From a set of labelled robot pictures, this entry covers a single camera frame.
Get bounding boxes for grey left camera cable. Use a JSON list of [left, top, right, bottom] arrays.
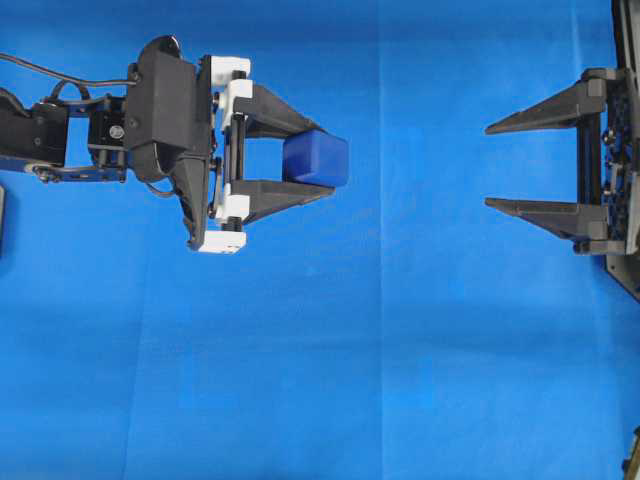
[[0, 52, 139, 104]]

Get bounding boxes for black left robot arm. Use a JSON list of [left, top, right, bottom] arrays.
[[1, 36, 349, 254]]

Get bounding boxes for blue table cloth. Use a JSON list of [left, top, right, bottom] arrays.
[[1, 1, 639, 479]]

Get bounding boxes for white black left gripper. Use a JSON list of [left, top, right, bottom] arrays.
[[192, 55, 335, 254]]

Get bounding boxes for blue block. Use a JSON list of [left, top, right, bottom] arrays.
[[282, 130, 349, 188]]

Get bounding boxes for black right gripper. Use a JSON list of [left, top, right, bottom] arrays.
[[485, 68, 639, 255]]

